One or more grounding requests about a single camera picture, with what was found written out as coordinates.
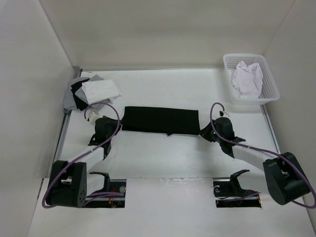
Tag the bottom grey tank top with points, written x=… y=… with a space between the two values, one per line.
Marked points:
x=69 y=102

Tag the white plastic basket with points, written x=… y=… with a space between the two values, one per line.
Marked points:
x=269 y=88

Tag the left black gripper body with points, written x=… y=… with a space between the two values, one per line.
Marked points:
x=113 y=128

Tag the folded white tank top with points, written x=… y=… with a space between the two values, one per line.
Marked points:
x=101 y=90

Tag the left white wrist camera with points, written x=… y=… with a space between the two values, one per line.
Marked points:
x=93 y=117

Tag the white tank top in basket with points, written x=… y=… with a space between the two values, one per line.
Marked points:
x=248 y=80

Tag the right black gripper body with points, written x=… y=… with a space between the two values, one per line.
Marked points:
x=210 y=134

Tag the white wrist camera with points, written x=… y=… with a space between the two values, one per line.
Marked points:
x=223 y=114
x=93 y=117

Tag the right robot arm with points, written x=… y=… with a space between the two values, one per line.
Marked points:
x=283 y=178

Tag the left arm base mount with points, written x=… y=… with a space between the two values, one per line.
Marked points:
x=111 y=196

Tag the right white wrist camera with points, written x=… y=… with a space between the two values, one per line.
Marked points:
x=223 y=114

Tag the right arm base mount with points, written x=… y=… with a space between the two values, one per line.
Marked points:
x=229 y=194

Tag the black tank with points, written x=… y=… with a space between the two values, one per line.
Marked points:
x=161 y=120
x=79 y=96

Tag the folded grey tank top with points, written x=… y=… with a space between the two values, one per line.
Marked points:
x=88 y=91

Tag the folded black tank top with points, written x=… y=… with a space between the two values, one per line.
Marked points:
x=79 y=96

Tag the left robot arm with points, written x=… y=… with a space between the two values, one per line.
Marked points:
x=72 y=183

